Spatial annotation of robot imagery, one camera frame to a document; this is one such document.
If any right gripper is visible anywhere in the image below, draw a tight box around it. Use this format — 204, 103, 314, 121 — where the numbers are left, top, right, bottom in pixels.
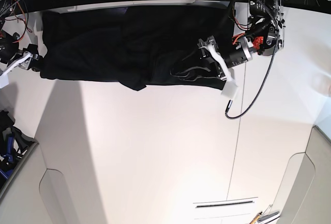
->
1, 44, 44, 72

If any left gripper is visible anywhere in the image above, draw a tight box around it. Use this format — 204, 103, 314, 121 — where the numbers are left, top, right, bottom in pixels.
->
198, 35, 259, 81

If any black T-shirt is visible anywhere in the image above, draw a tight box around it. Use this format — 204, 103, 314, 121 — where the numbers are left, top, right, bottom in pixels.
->
40, 5, 234, 91

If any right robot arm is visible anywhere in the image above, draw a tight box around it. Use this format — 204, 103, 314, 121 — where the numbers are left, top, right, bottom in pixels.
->
1, 0, 43, 76

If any yellow pencil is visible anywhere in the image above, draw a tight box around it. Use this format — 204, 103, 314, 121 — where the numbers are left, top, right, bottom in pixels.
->
250, 212, 262, 224

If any grey pen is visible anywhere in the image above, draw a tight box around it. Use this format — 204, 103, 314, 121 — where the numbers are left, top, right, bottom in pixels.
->
257, 212, 280, 223

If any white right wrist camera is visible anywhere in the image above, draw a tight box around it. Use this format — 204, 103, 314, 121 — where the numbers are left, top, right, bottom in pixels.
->
0, 73, 9, 88

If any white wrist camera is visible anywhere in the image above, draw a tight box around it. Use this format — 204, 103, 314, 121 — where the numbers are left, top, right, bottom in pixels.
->
221, 80, 239, 100
0, 73, 9, 88

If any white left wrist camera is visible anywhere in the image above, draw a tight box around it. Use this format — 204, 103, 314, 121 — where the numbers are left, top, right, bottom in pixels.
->
221, 80, 239, 100

